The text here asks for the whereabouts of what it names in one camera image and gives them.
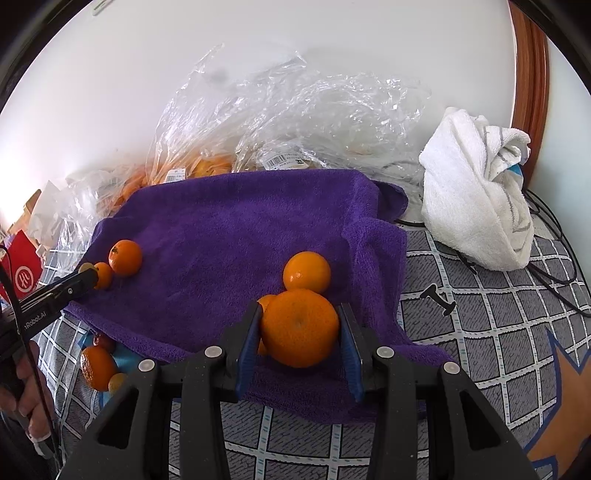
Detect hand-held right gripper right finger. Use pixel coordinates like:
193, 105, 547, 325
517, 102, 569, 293
337, 302, 542, 480

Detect large mandarin orange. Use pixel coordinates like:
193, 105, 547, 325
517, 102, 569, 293
261, 289, 340, 368

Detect clear plastic bag white label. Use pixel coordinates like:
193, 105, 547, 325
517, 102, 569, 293
235, 137, 333, 174

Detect brown wooden door frame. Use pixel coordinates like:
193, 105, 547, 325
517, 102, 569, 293
507, 0, 550, 185

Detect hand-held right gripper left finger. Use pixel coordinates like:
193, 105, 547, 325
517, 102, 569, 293
58, 300, 265, 480

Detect small mandarin orange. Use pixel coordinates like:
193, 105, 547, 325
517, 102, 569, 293
92, 261, 114, 290

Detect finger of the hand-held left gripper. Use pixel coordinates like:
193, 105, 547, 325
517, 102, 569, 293
17, 267, 100, 315

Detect purple towel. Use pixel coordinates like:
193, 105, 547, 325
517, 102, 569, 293
65, 168, 455, 423

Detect large clear plastic bag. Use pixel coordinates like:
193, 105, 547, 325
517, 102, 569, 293
148, 44, 432, 185

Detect grey checked bed sheet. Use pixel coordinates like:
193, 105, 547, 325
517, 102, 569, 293
28, 222, 591, 480

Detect mandarin orange dark stem mark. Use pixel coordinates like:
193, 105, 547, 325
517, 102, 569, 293
109, 239, 143, 277

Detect black cables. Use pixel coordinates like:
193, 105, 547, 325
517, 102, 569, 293
397, 185, 591, 319

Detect crumpled clear plastic bag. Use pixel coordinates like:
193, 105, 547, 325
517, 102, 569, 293
51, 168, 139, 259

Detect white crumpled cloth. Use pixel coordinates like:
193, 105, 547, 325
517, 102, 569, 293
419, 107, 535, 271

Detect person's left hand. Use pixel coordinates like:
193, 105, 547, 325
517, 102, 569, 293
0, 339, 58, 460

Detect clear bag of oranges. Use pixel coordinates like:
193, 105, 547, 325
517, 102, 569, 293
108, 152, 234, 210

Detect red paper bag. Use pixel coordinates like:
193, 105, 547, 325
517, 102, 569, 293
0, 230, 44, 303

